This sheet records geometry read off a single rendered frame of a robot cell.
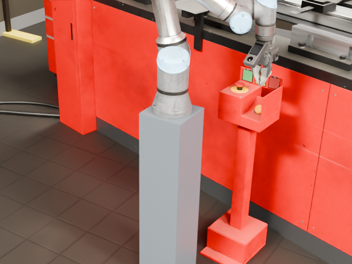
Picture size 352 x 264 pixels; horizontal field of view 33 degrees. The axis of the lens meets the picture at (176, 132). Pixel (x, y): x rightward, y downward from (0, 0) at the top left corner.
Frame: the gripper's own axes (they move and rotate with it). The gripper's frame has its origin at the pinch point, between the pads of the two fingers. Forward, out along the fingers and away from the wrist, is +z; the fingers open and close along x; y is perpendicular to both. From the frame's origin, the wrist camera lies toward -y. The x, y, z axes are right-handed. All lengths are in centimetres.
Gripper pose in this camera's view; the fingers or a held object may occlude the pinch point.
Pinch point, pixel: (260, 84)
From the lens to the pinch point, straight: 237.5
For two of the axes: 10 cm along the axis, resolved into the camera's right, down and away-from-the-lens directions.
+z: 0.3, 8.5, 5.2
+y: 6.0, -4.3, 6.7
